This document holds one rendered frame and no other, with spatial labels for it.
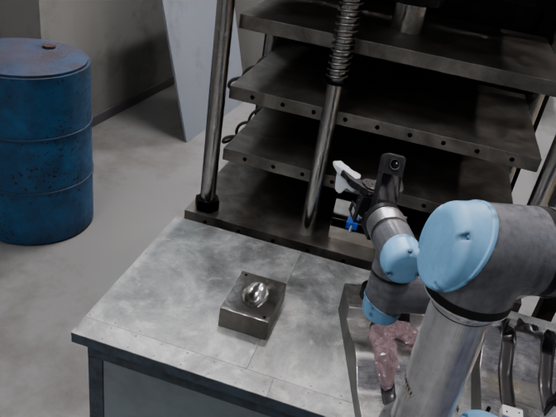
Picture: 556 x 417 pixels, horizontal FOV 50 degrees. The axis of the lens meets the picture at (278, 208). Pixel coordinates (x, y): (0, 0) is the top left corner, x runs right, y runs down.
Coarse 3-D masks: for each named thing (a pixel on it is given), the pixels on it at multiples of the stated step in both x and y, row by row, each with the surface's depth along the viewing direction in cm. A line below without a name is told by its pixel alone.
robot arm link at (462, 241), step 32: (448, 224) 72; (480, 224) 70; (512, 224) 71; (544, 224) 72; (448, 256) 71; (480, 256) 69; (512, 256) 70; (544, 256) 70; (448, 288) 72; (480, 288) 72; (512, 288) 72; (544, 288) 73; (448, 320) 77; (480, 320) 74; (416, 352) 84; (448, 352) 79; (416, 384) 84; (448, 384) 82; (384, 416) 93; (416, 416) 86; (448, 416) 86
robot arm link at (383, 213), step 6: (378, 210) 113; (384, 210) 112; (390, 210) 112; (396, 210) 113; (372, 216) 113; (378, 216) 112; (384, 216) 111; (390, 216) 110; (396, 216) 110; (402, 216) 112; (372, 222) 112; (378, 222) 115; (372, 228) 116
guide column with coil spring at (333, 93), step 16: (352, 0) 184; (352, 16) 187; (336, 48) 193; (336, 80) 197; (336, 96) 200; (336, 112) 204; (320, 128) 207; (320, 144) 209; (320, 160) 212; (320, 176) 216; (320, 192) 220; (304, 208) 224; (304, 224) 226
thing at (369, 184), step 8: (368, 184) 121; (360, 192) 122; (368, 192) 119; (360, 200) 121; (368, 200) 120; (360, 208) 121; (368, 208) 121; (376, 208) 114; (352, 216) 124; (360, 216) 124; (368, 216) 115
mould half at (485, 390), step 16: (512, 320) 189; (496, 336) 171; (528, 336) 171; (480, 352) 169; (496, 352) 168; (528, 352) 168; (480, 368) 164; (496, 368) 165; (528, 368) 165; (480, 384) 159; (496, 384) 160; (528, 384) 162; (480, 400) 154; (496, 400) 154; (528, 400) 156; (528, 416) 151
